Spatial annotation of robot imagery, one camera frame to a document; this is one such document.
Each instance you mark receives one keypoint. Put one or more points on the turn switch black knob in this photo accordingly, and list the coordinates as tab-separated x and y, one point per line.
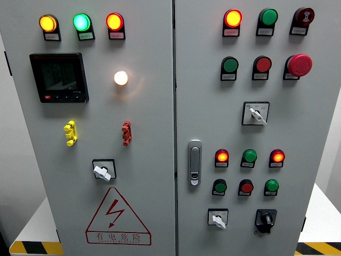
266	219

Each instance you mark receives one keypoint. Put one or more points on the silver door lock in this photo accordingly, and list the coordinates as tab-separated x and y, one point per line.
194	160

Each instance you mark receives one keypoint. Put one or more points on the dark red buzzer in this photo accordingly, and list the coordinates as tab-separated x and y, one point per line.
305	16

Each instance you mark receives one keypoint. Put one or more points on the large red stop button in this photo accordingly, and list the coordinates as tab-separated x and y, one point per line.
300	65

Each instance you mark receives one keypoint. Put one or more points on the black door hinge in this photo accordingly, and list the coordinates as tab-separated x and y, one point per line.
58	236
303	224
8	64

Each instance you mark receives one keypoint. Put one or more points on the large green push button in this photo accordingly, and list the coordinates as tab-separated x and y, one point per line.
269	17
230	64

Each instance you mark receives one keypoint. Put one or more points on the large red indicator lamp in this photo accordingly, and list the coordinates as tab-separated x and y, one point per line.
114	22
233	18

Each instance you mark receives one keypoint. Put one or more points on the red warning triangle sticker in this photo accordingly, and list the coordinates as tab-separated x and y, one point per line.
114	210

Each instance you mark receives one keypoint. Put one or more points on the large red push button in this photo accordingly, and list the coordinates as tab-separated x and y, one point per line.
263	64

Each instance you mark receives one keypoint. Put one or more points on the black yellow striped tape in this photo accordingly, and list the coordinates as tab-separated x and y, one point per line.
319	248
34	248

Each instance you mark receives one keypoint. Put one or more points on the large yellow indicator lamp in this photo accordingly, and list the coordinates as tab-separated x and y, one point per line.
48	23

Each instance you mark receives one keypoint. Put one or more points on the small red indicator lamp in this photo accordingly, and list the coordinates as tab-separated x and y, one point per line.
277	156
222	156

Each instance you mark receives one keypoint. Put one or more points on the large green indicator lamp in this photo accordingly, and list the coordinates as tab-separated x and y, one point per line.
81	22

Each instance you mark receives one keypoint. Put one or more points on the white indicator lamp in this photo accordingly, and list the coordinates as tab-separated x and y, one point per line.
121	78

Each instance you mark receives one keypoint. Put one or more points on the small label plate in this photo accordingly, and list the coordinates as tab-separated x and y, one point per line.
260	76
270	193
290	76
247	164
218	193
265	31
231	32
51	36
244	193
299	31
221	164
117	35
85	36
228	76
276	164

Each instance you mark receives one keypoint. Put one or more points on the small green indicator lamp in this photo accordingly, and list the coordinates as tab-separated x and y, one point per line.
272	185
250	156

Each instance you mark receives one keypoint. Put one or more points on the black display meter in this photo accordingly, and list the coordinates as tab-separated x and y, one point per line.
59	77

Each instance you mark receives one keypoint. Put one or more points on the pale grey door with lock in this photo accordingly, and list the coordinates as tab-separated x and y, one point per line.
293	133

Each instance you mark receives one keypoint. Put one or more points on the small red push button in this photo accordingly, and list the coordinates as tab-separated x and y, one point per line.
246	187

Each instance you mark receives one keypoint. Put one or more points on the pale grey cabinet door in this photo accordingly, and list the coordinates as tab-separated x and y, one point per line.
149	120

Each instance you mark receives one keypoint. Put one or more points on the small green push button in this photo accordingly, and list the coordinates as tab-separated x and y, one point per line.
220	186

